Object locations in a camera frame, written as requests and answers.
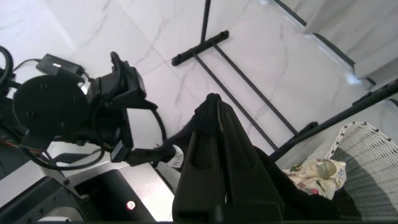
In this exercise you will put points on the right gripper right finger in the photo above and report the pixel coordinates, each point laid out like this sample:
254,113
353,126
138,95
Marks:
245,180

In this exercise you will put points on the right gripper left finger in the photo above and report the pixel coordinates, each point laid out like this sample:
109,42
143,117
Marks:
199,180

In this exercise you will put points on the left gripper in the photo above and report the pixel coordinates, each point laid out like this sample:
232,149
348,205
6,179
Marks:
115,130

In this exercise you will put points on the black T-shirt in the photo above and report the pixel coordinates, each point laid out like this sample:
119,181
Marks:
203,115

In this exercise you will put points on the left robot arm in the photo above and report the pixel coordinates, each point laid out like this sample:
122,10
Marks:
49,105

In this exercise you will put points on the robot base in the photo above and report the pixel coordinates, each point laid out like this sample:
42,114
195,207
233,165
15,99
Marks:
146,186

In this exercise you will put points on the black clothes rack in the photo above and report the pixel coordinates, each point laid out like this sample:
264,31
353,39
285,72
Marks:
199,48

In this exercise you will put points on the white laundry basket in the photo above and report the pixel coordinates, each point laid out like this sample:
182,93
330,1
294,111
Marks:
370,161

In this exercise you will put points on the cream printed garment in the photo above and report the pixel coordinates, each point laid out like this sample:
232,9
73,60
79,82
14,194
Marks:
314,177

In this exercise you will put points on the black power adapter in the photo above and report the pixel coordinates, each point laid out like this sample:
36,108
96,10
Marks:
59,64

